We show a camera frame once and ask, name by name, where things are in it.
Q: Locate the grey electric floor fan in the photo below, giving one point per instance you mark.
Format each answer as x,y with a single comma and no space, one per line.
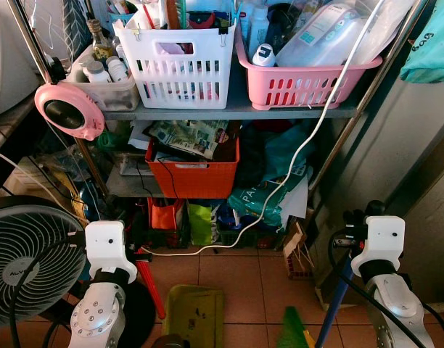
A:
33,254

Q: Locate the teal printed shopping bag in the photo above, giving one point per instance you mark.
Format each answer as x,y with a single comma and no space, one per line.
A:
269,196

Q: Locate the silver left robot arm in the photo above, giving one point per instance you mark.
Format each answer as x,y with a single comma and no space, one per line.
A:
99,308

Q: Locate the green plastic pouch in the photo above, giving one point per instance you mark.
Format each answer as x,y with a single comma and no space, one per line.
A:
202,223

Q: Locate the white slotted plastic basket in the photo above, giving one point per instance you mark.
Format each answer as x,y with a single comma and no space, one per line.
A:
180,72

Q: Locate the teal cloth bag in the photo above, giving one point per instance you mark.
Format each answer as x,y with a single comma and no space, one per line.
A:
431,51

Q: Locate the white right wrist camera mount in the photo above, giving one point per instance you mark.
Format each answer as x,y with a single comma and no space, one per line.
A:
381,239

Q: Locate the pink slotted plastic basket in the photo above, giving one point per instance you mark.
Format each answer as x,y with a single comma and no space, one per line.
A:
302,85

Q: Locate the grey metal shelf rack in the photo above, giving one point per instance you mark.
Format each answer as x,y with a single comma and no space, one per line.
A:
236,110

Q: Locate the folded printed newspaper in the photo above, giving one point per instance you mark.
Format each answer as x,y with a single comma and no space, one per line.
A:
189,136

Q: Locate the black round fan base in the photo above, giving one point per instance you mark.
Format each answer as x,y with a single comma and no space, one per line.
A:
141,312

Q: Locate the orange-red plastic bin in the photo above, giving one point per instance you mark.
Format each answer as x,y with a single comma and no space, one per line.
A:
196,177

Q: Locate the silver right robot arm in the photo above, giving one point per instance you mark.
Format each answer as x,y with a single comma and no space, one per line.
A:
396,297

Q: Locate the large clear plastic bottle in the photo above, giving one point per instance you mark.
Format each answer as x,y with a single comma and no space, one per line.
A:
320,36

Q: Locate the small white pill bottle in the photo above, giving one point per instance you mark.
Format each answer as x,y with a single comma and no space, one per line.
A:
117,69
97,72

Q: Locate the glass oil bottle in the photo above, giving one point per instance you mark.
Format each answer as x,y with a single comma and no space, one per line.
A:
100,45

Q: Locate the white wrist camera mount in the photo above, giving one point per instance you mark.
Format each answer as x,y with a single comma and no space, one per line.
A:
381,239
106,243

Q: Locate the white roll-on bottle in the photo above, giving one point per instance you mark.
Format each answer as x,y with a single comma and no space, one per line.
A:
263,55

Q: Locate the brown cardboard box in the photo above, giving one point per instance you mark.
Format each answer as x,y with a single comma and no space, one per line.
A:
298,250

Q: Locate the clear plastic storage box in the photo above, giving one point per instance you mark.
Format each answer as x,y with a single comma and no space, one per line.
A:
113,94

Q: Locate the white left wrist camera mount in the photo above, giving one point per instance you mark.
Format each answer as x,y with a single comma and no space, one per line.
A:
106,243

